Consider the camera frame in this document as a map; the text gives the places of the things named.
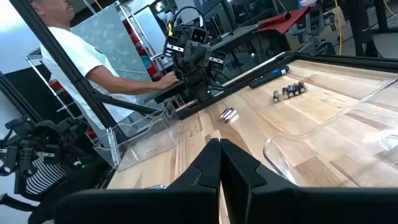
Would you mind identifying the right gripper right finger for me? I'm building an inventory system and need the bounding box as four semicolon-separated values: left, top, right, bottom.
220;138;398;224

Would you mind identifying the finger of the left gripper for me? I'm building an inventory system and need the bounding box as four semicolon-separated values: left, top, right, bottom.
198;42;213;69
183;40;199;69

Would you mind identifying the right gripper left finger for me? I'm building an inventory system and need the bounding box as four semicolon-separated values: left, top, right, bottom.
54;138;221;224

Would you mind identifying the person's hand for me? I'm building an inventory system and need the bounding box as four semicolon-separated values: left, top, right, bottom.
154;70;181;91

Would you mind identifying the grey desk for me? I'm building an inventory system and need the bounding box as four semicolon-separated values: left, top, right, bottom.
210;24;261;53

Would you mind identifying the clear plastic bin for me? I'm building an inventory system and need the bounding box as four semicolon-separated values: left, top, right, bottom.
262;74;398;188
92;104;185;172

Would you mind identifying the frosted patterned divider panel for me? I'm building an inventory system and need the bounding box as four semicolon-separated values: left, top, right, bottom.
70;2;154;105

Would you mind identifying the black remote control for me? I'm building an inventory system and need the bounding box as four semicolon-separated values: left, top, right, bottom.
248;65;290;90

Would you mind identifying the red cloth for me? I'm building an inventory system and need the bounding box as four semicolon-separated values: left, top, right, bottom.
256;6;312;35

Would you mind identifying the black white striped cloth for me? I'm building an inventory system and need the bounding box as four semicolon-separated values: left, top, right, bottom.
24;154;68;196

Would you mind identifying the person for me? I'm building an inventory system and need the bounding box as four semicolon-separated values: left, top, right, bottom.
29;0;181;131

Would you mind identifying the grey office chair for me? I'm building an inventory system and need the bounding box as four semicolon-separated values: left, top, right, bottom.
287;12;337;56

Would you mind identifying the black stand leg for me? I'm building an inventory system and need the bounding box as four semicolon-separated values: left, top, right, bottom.
340;0;383;58

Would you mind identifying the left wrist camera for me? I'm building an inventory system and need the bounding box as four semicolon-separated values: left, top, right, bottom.
189;27;208;45

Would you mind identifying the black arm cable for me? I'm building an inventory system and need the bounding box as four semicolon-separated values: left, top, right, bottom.
172;5;206;30

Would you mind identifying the black aluminium table frame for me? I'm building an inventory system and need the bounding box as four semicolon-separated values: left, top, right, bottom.
0;0;398;147

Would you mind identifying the yellow cable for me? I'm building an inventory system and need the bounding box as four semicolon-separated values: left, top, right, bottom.
334;0;343;56

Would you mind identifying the metal wire shelf rack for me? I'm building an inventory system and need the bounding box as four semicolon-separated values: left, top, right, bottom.
24;0;165;125

